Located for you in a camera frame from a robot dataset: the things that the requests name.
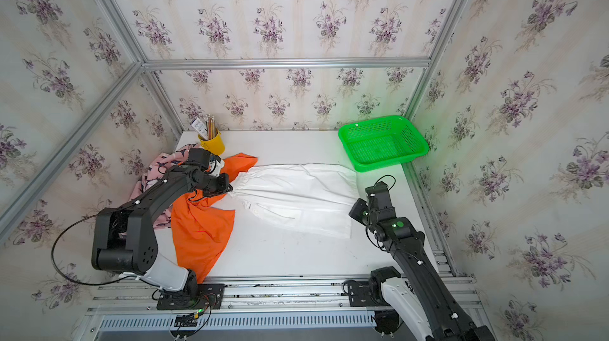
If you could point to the white shorts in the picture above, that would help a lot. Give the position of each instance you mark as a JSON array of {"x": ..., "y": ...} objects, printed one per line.
[{"x": 313, "y": 198}]

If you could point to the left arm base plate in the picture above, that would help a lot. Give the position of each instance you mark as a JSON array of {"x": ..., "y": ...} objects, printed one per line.
[{"x": 206, "y": 296}]

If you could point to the pink patterned garment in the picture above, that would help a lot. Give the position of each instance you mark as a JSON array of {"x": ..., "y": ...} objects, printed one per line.
[{"x": 159, "y": 166}]

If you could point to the orange cloth garment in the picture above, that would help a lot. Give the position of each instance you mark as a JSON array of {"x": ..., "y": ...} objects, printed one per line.
[{"x": 200, "y": 232}]

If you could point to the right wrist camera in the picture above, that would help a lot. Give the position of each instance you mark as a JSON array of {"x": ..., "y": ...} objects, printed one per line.
[{"x": 379, "y": 195}]

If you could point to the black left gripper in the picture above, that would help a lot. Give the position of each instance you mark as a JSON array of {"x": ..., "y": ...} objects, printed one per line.
[{"x": 224, "y": 185}]

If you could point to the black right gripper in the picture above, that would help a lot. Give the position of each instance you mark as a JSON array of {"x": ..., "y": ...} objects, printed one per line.
[{"x": 357, "y": 207}]

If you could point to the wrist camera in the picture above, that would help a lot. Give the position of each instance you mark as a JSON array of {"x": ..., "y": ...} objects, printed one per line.
[
  {"x": 379, "y": 195},
  {"x": 215, "y": 166}
]

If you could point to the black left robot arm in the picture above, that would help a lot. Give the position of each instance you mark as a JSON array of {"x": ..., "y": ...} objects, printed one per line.
[{"x": 125, "y": 240}]

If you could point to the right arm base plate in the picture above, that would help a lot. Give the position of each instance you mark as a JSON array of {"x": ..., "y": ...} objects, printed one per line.
[{"x": 361, "y": 293}]

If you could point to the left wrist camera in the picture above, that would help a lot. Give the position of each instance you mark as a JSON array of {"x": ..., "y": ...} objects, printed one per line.
[{"x": 215, "y": 166}]

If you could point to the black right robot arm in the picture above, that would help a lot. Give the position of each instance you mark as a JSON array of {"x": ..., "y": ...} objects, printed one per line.
[{"x": 414, "y": 290}]

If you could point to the green plastic basket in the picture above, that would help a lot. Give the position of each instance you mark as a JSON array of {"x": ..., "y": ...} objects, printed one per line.
[{"x": 382, "y": 142}]

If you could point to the wooden pencils bundle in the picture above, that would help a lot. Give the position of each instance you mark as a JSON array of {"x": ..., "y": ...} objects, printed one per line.
[{"x": 211, "y": 127}]

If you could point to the yellow pencil cup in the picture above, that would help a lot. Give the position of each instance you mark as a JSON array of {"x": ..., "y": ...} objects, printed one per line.
[{"x": 215, "y": 145}]

